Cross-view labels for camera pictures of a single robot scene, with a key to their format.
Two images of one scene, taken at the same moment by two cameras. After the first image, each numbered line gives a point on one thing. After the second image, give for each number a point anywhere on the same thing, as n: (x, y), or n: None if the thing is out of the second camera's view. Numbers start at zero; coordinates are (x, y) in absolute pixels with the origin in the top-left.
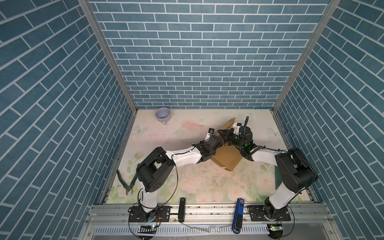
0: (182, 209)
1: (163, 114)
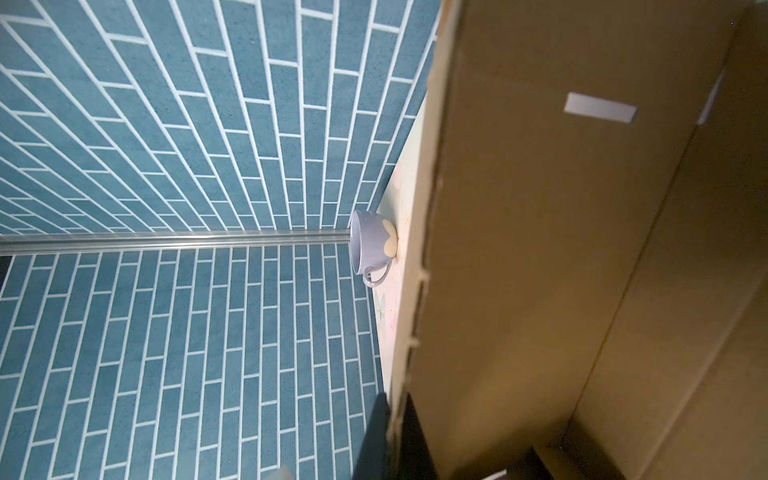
0: None
1: (373, 245)
